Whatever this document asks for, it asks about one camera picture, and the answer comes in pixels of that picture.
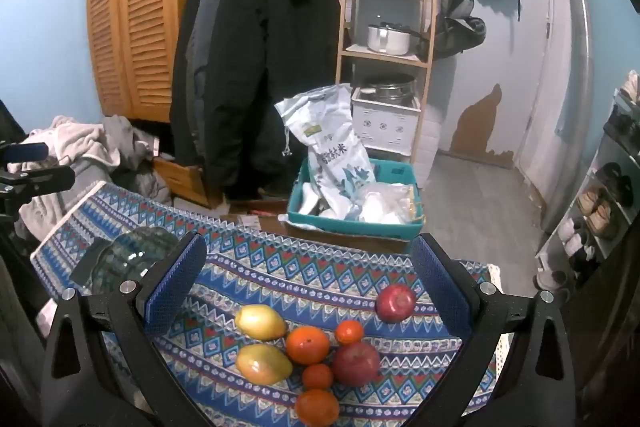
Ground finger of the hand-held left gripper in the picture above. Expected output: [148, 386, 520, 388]
[0, 165, 76, 202]
[0, 142, 50, 166]

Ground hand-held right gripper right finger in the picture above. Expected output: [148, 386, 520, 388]
[409, 233, 573, 427]

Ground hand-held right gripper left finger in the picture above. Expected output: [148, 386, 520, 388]
[40, 231, 211, 427]

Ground red apple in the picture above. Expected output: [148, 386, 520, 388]
[332, 341, 382, 387]
[375, 284, 417, 324]

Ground clear glass plate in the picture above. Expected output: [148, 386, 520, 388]
[70, 227, 182, 296]

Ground yellow mango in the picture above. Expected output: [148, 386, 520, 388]
[235, 343, 294, 385]
[234, 304, 288, 342]

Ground medium orange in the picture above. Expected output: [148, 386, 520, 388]
[295, 388, 341, 427]

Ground light pink cloth pile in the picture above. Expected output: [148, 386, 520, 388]
[15, 116, 161, 258]

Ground grey clothing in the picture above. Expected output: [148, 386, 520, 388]
[102, 114, 173, 204]

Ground clear plastic bag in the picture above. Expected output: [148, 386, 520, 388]
[350, 183, 417, 224]

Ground small tangerine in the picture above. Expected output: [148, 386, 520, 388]
[301, 363, 334, 391]
[334, 320, 365, 347]

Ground wooden drawer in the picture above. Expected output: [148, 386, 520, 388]
[152, 156, 224, 208]

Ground blue patterned tablecloth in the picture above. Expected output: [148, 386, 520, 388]
[30, 181, 503, 427]

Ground white shoe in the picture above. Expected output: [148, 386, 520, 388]
[557, 218, 589, 244]

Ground large orange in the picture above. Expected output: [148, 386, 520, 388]
[285, 326, 332, 366]

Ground teal storage box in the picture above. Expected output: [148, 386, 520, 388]
[286, 157, 426, 240]

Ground white patterned basket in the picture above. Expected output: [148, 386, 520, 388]
[351, 87, 422, 152]

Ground brown shoe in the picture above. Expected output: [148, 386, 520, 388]
[577, 188, 607, 218]
[587, 202, 619, 239]

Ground white rice bag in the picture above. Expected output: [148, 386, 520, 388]
[275, 83, 377, 218]

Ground wooden louvered wardrobe doors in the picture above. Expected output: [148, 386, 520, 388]
[86, 0, 202, 124]

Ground black shoes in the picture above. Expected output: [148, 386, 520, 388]
[596, 162, 634, 206]

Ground steel pot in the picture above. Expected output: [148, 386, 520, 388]
[359, 73, 417, 104]

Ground dark grey jacket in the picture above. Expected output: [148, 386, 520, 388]
[172, 0, 236, 158]

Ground shoe rack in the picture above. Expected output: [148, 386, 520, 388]
[534, 74, 640, 294]

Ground black coat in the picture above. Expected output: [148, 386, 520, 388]
[170, 0, 342, 201]

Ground white door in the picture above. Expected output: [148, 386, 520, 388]
[440, 0, 555, 188]

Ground white cooking pot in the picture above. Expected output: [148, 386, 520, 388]
[367, 23, 413, 56]

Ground grey hanging bag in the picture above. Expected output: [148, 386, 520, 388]
[437, 0, 487, 58]

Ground grey vertical pipe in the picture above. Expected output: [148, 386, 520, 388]
[549, 0, 597, 230]

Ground wooden shelf rack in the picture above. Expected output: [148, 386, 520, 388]
[335, 0, 442, 164]

